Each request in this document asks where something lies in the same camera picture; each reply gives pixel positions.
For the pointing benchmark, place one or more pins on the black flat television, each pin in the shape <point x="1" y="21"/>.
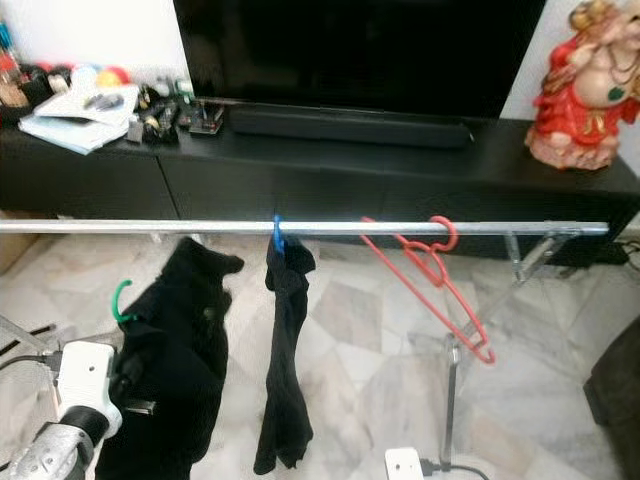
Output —
<point x="360" y="50"/>

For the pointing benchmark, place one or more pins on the black yellow logo shirt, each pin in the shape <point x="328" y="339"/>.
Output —
<point x="170" y="350"/>

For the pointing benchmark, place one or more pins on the red plastic hanger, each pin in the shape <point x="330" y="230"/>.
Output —
<point x="455" y="234"/>

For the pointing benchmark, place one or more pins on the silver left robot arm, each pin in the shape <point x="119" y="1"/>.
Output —
<point x="50" y="455"/>

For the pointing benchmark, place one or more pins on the black plush toy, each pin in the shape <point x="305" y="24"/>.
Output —
<point x="58" y="72"/>
<point x="36" y="77"/>

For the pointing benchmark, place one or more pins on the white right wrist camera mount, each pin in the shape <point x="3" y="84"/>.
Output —
<point x="403" y="465"/>

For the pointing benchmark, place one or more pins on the light brown box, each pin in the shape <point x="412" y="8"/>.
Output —
<point x="10" y="252"/>

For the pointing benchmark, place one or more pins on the black soundbar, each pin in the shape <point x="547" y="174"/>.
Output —
<point x="350" y="127"/>

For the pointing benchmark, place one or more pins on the white paper stack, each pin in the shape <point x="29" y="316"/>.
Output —
<point x="75" y="125"/>

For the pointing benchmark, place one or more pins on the trophy with blue ball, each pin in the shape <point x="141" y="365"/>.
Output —
<point x="6" y="40"/>

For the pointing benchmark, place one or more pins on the orange yellow ball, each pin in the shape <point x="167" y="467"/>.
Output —
<point x="112" y="77"/>

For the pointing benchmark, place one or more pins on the black fonemax print t-shirt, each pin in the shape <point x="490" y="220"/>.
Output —
<point x="285" y="400"/>

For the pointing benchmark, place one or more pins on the blue plastic hanger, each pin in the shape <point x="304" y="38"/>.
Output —
<point x="277" y="236"/>

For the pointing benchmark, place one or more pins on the black TV cabinet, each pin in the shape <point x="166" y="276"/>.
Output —
<point x="410" y="185"/>

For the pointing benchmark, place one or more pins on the red laughing buddha statue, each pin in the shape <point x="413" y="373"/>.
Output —
<point x="575" y="110"/>

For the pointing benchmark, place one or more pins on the white blue ball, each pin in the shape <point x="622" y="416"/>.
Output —
<point x="84" y="77"/>

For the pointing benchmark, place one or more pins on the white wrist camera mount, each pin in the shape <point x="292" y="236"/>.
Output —
<point x="87" y="380"/>
<point x="403" y="465"/>

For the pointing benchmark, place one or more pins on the green plastic hanger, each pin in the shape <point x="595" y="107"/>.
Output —
<point x="117" y="303"/>

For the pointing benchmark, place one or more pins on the red lid jar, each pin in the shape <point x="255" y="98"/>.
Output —
<point x="12" y="82"/>

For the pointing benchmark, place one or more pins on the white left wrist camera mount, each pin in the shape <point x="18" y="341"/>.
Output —
<point x="87" y="380"/>

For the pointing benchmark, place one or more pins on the silver metal clothes rack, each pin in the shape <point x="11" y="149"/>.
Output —
<point x="160" y="227"/>

